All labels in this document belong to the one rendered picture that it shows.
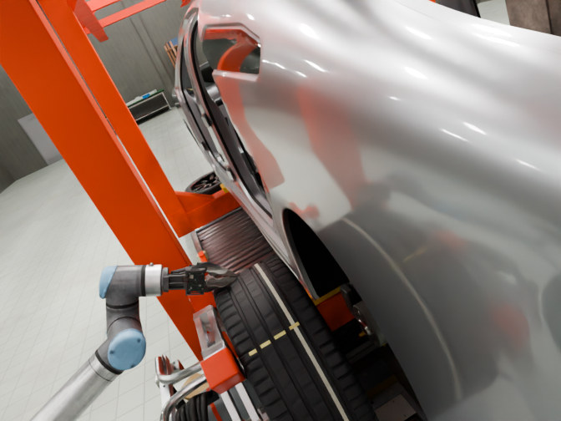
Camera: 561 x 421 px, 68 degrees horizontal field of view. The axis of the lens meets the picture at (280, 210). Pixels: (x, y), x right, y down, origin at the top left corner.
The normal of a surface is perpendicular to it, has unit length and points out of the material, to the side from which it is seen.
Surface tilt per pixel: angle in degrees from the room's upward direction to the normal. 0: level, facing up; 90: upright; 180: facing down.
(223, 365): 35
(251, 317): 21
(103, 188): 90
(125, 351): 86
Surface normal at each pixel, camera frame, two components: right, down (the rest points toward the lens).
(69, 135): 0.32, 0.29
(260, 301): -0.29, -0.73
